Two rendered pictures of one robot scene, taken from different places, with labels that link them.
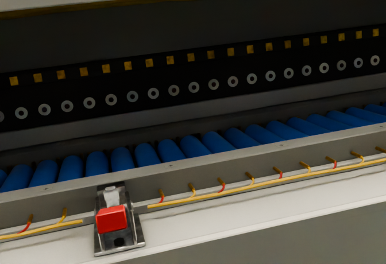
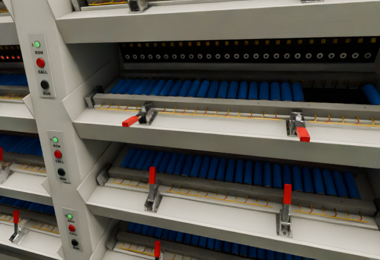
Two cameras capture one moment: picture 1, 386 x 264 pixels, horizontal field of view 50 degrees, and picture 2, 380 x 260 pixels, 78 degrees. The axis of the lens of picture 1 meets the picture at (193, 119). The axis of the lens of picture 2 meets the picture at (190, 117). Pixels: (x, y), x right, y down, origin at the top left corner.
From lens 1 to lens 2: 27 cm
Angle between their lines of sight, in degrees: 37
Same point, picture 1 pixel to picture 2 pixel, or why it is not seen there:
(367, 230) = (220, 141)
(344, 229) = (211, 138)
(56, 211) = (135, 104)
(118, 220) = (126, 124)
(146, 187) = (162, 104)
